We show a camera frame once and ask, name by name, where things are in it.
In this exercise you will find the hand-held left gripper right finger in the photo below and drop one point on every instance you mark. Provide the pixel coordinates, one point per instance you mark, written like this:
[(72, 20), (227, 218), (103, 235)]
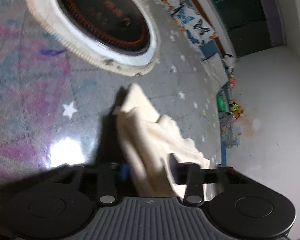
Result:
[(182, 173)]

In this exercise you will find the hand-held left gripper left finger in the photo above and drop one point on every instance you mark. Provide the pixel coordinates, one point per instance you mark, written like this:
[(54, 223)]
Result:
[(125, 172)]

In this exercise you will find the cream garment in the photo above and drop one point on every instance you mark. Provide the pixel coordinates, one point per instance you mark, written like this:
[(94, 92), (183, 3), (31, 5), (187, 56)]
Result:
[(140, 130)]

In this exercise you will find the colourful toy pile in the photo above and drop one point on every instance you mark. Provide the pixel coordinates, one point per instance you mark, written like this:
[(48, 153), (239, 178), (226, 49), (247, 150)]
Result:
[(228, 130)]

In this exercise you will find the green bowl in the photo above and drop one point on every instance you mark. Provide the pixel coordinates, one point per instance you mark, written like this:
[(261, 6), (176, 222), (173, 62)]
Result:
[(221, 103)]

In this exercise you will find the small orange toy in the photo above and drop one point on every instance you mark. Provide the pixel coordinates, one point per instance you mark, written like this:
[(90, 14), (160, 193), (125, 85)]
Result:
[(232, 81)]

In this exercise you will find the beige cushion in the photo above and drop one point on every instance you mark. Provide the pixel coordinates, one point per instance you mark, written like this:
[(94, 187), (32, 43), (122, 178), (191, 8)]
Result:
[(215, 67)]

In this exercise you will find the black white plush toy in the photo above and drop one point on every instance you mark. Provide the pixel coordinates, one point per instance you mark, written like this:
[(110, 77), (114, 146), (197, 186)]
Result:
[(229, 60)]

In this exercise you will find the blue sofa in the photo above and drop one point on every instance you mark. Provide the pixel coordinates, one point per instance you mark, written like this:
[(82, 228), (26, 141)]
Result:
[(210, 50)]

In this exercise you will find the round black induction cooktop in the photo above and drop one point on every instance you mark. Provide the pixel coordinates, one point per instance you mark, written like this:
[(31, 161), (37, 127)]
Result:
[(107, 17)]

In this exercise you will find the dark window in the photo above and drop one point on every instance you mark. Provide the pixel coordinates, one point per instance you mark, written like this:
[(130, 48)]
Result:
[(240, 17)]

